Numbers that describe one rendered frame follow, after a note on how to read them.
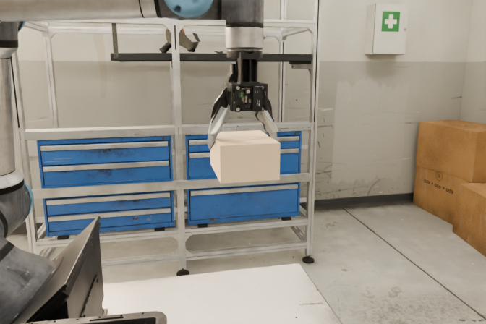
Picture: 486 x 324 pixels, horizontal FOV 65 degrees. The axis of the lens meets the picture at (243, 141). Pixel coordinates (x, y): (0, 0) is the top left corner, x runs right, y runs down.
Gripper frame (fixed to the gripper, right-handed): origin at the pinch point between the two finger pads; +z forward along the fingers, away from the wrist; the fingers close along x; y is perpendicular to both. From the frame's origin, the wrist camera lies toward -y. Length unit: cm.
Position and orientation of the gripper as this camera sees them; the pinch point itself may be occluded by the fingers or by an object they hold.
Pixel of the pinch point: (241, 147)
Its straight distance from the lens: 81.6
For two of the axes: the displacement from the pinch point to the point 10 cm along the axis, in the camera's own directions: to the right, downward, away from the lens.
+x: 9.8, -0.4, 2.0
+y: 2.0, 2.0, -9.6
